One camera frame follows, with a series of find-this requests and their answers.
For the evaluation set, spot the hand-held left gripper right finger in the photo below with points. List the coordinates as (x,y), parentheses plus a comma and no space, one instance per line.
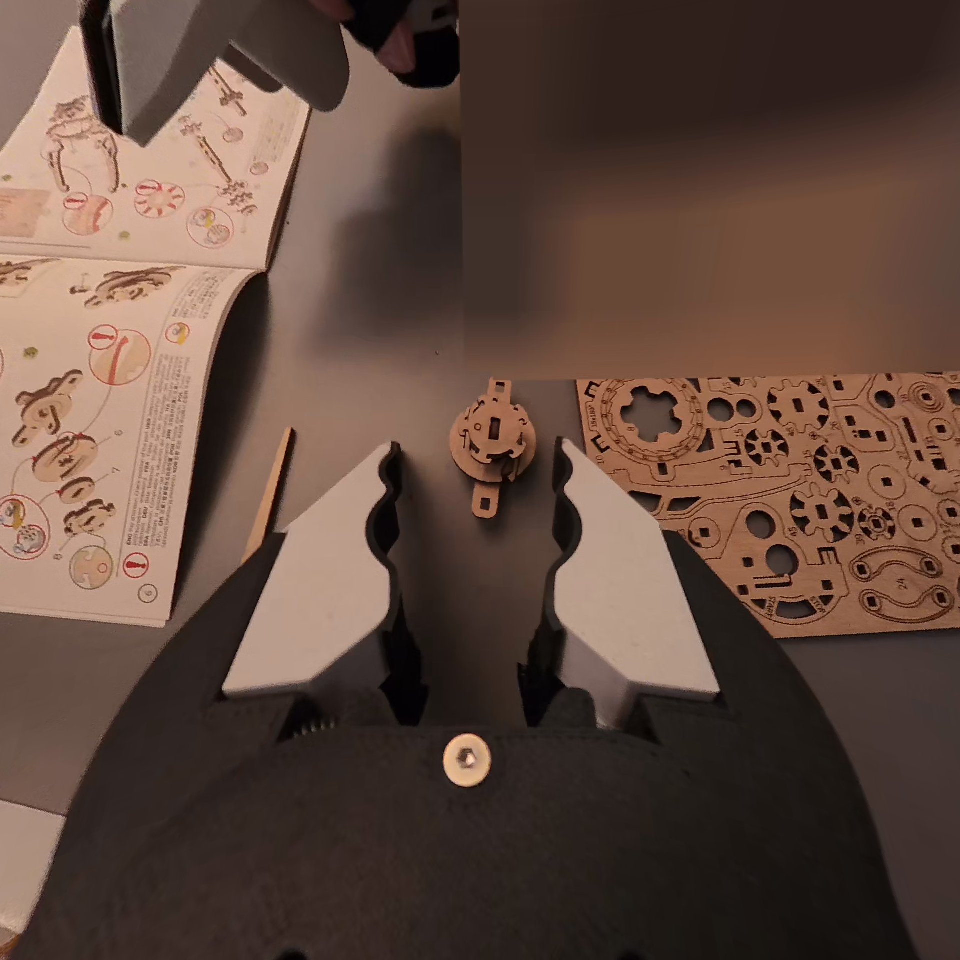
(630,600)

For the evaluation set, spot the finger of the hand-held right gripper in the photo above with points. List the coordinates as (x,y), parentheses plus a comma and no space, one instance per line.
(300,52)
(165,60)

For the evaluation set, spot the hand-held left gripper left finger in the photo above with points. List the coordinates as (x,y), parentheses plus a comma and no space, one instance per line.
(322,600)

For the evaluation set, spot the thin wooden stick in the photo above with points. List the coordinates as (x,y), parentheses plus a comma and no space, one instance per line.
(274,487)

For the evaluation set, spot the laser-cut wooden parts sheet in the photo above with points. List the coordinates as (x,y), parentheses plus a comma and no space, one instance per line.
(840,592)

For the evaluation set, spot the round wooden model assembly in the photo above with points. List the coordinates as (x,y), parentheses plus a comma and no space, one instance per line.
(487,442)

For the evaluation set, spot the person's right hand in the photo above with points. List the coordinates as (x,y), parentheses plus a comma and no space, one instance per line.
(397,49)

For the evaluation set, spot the illustrated instruction booklet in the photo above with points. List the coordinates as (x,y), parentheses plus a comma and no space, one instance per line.
(187,420)

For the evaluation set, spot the white cardboard box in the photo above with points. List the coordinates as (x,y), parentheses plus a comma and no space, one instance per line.
(22,862)

